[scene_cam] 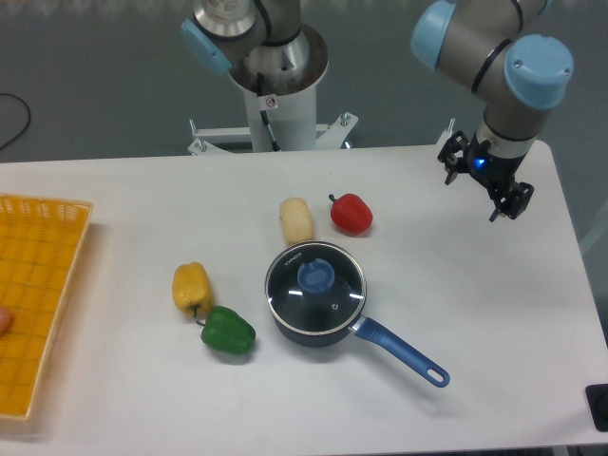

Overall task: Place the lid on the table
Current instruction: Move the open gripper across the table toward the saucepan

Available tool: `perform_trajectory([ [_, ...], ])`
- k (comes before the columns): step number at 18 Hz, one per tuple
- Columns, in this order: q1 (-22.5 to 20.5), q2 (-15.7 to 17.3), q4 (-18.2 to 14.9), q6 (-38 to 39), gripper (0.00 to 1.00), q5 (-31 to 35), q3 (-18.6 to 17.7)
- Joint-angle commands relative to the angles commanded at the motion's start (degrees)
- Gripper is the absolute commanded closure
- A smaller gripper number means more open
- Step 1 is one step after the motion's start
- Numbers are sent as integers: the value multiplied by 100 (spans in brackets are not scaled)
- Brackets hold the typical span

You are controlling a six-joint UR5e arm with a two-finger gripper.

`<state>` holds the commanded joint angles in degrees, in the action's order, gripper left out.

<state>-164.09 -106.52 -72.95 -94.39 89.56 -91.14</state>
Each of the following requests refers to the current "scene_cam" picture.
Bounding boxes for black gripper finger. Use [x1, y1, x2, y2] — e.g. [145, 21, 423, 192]
[437, 130, 469, 185]
[488, 180, 534, 222]

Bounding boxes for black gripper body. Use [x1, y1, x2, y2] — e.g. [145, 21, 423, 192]
[467, 137, 524, 188]

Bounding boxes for glass lid blue knob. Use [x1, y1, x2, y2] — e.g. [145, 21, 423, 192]
[264, 241, 368, 333]

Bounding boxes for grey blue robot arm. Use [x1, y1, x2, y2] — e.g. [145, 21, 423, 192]
[180, 1, 574, 219]

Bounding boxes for red bell pepper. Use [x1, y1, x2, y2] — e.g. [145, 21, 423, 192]
[328, 193, 373, 236]

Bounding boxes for beige bread roll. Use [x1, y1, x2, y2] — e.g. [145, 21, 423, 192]
[279, 198, 314, 246]

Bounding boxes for dark blue saucepan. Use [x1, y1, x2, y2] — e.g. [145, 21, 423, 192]
[272, 307, 450, 388]

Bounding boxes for black device at table edge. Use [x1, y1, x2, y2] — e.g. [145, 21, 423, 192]
[585, 384, 608, 432]

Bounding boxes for green bell pepper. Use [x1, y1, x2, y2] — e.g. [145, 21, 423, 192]
[197, 306, 257, 354]

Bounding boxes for yellow bell pepper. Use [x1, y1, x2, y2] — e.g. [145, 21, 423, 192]
[172, 262, 214, 317]

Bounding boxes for yellow woven basket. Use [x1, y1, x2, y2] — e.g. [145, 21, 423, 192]
[1, 194, 93, 421]

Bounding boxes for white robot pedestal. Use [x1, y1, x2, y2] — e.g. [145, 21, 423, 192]
[187, 23, 358, 157]

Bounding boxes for black cable on floor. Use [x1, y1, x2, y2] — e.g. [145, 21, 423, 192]
[0, 92, 32, 151]

